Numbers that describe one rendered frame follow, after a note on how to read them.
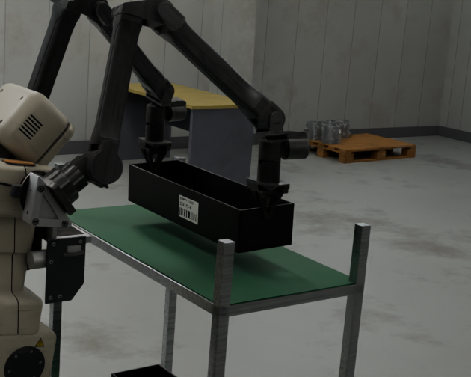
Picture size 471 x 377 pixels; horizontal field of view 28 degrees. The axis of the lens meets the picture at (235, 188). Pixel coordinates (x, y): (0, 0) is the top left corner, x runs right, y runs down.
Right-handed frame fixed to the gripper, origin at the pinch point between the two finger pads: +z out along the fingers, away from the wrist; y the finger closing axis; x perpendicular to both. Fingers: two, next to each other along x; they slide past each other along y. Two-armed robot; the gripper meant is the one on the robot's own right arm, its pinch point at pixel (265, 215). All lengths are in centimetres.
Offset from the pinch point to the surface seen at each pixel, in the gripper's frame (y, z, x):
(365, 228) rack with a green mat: -17.0, 1.2, -18.7
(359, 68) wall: 594, 37, -576
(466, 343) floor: 105, 114, -211
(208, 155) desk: 427, 83, -268
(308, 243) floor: 276, 113, -249
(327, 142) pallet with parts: 517, 101, -469
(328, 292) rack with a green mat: -17.0, 16.5, -7.9
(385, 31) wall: 594, -4, -611
